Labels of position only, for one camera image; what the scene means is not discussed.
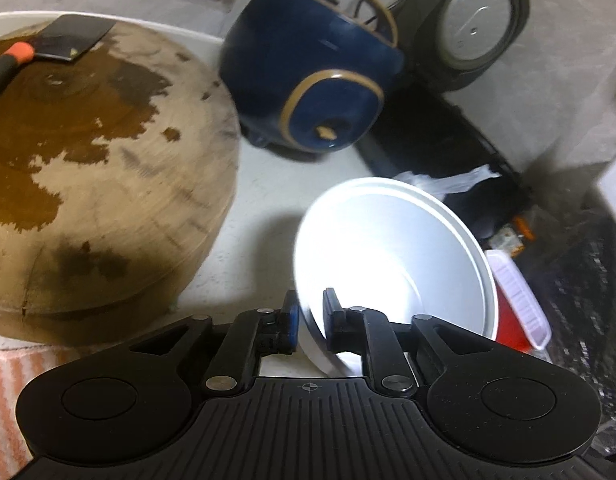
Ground blue rice cooker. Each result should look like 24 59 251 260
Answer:
219 0 404 154

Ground white plastic bag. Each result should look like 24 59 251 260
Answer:
395 164 502 202

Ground orange striped cloth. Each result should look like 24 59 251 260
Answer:
0 344 85 480

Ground white paper bowl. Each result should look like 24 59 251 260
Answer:
293 178 498 376

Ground glass jar orange lid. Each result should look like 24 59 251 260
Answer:
488 216 536 258

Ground cleaver with orange-black handle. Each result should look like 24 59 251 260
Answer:
0 14 116 94

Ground black rice cooker open lid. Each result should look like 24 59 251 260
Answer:
358 0 530 242

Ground round wooden chopping block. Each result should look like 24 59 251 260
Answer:
0 22 241 344

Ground red white plastic tray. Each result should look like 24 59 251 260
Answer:
486 249 552 352

